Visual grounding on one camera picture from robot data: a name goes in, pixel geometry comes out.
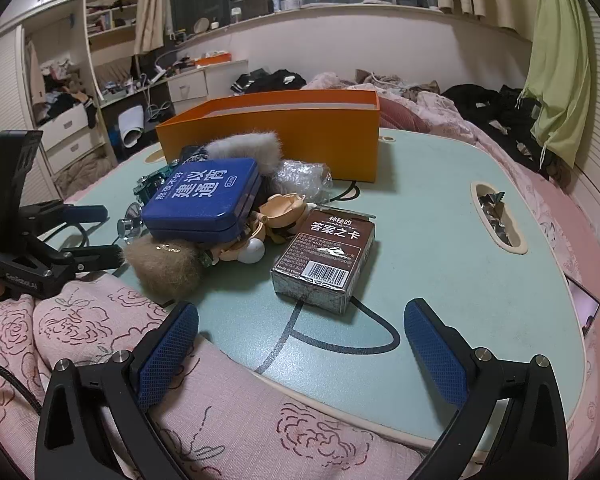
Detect beige doll figurine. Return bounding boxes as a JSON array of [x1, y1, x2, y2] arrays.
[[215, 192, 321, 266]]

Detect mint green desktop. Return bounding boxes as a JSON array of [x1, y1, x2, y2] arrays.
[[72, 127, 600, 448]]

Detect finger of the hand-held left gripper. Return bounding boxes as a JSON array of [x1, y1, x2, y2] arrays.
[[60, 243, 127, 275], [60, 204, 109, 228]]

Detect pink floral quilt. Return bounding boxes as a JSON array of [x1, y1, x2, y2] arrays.
[[0, 71, 481, 480]]

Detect smartphone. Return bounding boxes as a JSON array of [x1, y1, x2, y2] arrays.
[[565, 275, 600, 338]]

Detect black clothes with white tags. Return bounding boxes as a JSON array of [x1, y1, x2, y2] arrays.
[[440, 84, 551, 176]]

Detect messy clothes pile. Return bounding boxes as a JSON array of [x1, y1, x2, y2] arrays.
[[32, 57, 98, 126]]

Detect white desk with drawer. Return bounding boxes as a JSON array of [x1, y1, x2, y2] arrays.
[[100, 59, 250, 116]]

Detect black striped clothes pile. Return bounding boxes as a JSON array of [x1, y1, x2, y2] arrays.
[[230, 69, 307, 96]]

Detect light green hanging cloth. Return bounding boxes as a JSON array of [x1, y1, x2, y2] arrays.
[[525, 0, 592, 168]]

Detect grey fur ball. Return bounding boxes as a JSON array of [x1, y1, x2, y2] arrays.
[[204, 130, 282, 177]]

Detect brown fur ball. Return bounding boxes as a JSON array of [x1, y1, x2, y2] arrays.
[[124, 237, 206, 296]]

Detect pink bed sheet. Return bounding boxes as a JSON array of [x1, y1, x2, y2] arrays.
[[530, 160, 600, 461]]

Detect crumpled foil wrapper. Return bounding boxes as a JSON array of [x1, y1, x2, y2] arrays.
[[477, 190, 516, 248]]

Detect white drawer cabinet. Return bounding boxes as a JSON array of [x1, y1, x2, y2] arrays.
[[35, 105, 108, 176]]

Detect bubble wrap bundle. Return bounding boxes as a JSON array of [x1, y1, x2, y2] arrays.
[[275, 159, 333, 203]]

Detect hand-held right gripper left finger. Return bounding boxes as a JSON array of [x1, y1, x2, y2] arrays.
[[34, 301, 201, 480]]

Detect red corduroy pillow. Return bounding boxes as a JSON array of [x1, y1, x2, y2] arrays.
[[379, 97, 431, 132]]

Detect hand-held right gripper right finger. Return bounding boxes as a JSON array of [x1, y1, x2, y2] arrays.
[[402, 298, 568, 480]]

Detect silver round keychain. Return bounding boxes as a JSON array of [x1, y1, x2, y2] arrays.
[[117, 202, 146, 246]]

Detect white rolled mat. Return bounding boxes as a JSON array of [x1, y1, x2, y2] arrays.
[[117, 105, 145, 148]]

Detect orange cardboard box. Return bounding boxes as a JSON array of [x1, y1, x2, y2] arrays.
[[155, 89, 382, 184]]

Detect brown card box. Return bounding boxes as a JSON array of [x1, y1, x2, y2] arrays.
[[270, 207, 377, 316]]

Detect beige knit garment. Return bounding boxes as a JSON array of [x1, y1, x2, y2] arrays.
[[355, 67, 441, 96]]

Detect white shelf unit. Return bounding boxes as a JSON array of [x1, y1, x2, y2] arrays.
[[85, 0, 141, 53]]

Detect blue tin box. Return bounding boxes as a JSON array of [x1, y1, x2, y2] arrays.
[[141, 157, 262, 243]]

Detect black cable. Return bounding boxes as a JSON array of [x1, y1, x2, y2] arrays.
[[0, 359, 46, 416]]

